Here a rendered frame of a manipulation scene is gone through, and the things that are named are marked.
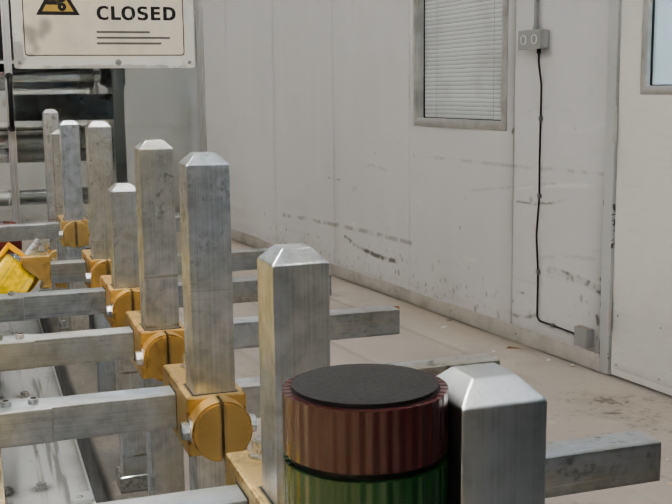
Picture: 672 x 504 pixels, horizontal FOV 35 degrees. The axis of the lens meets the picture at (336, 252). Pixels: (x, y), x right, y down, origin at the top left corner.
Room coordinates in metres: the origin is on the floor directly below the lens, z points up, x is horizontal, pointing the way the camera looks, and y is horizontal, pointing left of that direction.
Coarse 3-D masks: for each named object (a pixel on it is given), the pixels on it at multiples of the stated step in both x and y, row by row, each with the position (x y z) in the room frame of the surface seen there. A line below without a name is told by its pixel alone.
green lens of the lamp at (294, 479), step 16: (288, 464) 0.36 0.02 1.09; (288, 480) 0.36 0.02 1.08; (304, 480) 0.35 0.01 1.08; (320, 480) 0.34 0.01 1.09; (336, 480) 0.34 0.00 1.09; (384, 480) 0.34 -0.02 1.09; (400, 480) 0.34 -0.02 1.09; (416, 480) 0.34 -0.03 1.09; (432, 480) 0.35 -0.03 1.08; (288, 496) 0.36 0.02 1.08; (304, 496) 0.35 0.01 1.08; (320, 496) 0.34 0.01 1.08; (336, 496) 0.34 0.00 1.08; (352, 496) 0.34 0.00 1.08; (368, 496) 0.34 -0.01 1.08; (384, 496) 0.34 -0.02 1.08; (400, 496) 0.34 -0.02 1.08; (416, 496) 0.34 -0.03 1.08; (432, 496) 0.35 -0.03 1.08
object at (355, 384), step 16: (320, 368) 0.39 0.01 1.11; (336, 368) 0.39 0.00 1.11; (352, 368) 0.39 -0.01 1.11; (368, 368) 0.39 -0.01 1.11; (384, 368) 0.39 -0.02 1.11; (400, 368) 0.39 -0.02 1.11; (304, 384) 0.37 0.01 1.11; (320, 384) 0.37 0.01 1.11; (336, 384) 0.37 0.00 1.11; (352, 384) 0.37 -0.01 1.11; (368, 384) 0.37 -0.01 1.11; (384, 384) 0.36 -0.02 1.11; (400, 384) 0.36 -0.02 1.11; (416, 384) 0.36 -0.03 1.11; (432, 384) 0.36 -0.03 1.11; (304, 400) 0.35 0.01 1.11; (320, 400) 0.35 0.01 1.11; (336, 400) 0.35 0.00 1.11; (352, 400) 0.35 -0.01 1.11; (368, 400) 0.35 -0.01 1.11; (384, 400) 0.35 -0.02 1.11; (400, 400) 0.35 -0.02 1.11; (416, 400) 0.35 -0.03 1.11; (432, 464) 0.35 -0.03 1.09; (352, 480) 0.34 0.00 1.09; (368, 480) 0.34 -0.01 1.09
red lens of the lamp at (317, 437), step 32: (288, 384) 0.37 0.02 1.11; (288, 416) 0.36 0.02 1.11; (320, 416) 0.34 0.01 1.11; (352, 416) 0.34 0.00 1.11; (384, 416) 0.34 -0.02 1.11; (416, 416) 0.34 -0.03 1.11; (288, 448) 0.36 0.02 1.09; (320, 448) 0.34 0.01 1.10; (352, 448) 0.34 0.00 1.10; (384, 448) 0.34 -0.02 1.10; (416, 448) 0.34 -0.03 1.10
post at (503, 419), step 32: (448, 384) 0.38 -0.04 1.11; (480, 384) 0.37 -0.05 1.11; (512, 384) 0.37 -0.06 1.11; (448, 416) 0.37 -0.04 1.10; (480, 416) 0.36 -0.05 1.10; (512, 416) 0.37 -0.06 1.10; (544, 416) 0.37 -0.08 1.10; (448, 448) 0.37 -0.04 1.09; (480, 448) 0.36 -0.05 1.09; (512, 448) 0.37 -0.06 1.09; (544, 448) 0.37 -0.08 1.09; (448, 480) 0.37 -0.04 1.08; (480, 480) 0.36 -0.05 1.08; (512, 480) 0.37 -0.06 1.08; (544, 480) 0.37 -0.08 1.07
